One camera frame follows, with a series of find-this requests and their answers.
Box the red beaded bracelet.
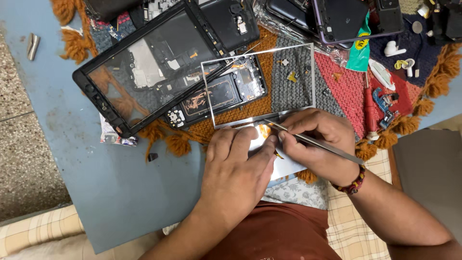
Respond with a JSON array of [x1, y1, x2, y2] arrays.
[[330, 164, 366, 196]]

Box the multicolour knitted mat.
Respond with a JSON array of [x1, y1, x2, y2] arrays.
[[51, 0, 462, 185]]

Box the person's left hand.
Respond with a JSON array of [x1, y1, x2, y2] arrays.
[[195, 126, 279, 232]]

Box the checked beige cloth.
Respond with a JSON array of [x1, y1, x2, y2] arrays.
[[0, 149, 393, 260]]

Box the floral white cloth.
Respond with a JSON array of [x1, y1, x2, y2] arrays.
[[261, 176, 330, 211]]

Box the silver-framed display panel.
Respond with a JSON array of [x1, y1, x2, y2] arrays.
[[201, 43, 317, 182]]

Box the purple-framed phone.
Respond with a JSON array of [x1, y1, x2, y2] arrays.
[[312, 0, 405, 46]]

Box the silver tweezers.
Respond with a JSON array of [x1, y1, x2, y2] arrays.
[[263, 118, 365, 165]]

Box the person's brown clothing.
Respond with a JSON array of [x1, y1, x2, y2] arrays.
[[200, 200, 343, 260]]

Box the white oval case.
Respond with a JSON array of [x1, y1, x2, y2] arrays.
[[368, 59, 396, 91]]

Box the opened black phone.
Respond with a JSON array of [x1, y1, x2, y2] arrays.
[[164, 54, 268, 130]]

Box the black tablet touch frame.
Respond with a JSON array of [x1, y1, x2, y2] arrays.
[[72, 0, 232, 139]]

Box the printed foil packet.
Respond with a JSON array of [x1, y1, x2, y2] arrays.
[[99, 113, 138, 147]]

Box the red screwdriver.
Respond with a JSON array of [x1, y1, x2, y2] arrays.
[[362, 71, 380, 141]]

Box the heap of phone parts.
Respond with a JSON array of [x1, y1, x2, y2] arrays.
[[82, 0, 181, 42]]

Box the clear plastic bag with phone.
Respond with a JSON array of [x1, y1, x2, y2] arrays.
[[252, 0, 349, 67]]

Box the small metal piece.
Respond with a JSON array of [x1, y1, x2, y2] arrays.
[[26, 33, 41, 61]]

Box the person's right hand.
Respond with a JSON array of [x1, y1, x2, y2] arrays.
[[278, 108, 364, 188]]

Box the blue circuit board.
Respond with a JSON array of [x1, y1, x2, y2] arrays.
[[372, 87, 400, 129]]

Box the white earbud with yellow band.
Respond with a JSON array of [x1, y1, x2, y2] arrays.
[[394, 58, 416, 78]]

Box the heap of black devices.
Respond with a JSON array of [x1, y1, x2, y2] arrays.
[[430, 0, 462, 45]]

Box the thin black tweezers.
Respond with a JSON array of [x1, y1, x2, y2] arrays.
[[212, 41, 268, 73]]

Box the black phone back cover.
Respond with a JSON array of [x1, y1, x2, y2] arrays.
[[198, 0, 261, 52]]

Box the green packet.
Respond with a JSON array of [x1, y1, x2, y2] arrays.
[[345, 11, 372, 72]]

